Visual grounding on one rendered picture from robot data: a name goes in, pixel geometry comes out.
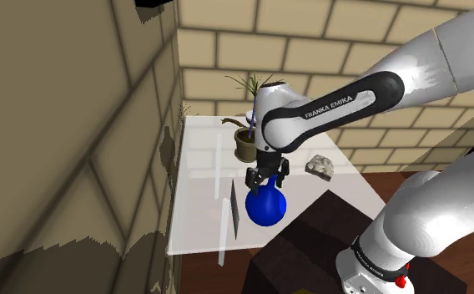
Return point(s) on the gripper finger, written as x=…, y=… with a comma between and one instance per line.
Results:
x=283, y=171
x=254, y=179

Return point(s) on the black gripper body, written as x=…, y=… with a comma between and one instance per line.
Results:
x=268, y=159

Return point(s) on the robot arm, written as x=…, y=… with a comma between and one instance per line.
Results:
x=424, y=211

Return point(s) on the potted plant in olive pot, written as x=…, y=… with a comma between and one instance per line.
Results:
x=245, y=146

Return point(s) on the blue round vase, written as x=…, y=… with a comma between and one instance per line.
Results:
x=266, y=205

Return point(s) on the dark grey flat slab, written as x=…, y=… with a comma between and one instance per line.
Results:
x=234, y=207

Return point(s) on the grey stone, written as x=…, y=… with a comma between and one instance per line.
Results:
x=320, y=167

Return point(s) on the white glass table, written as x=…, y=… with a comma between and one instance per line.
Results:
x=196, y=171

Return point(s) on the dark robot stand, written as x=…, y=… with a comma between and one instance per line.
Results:
x=302, y=248

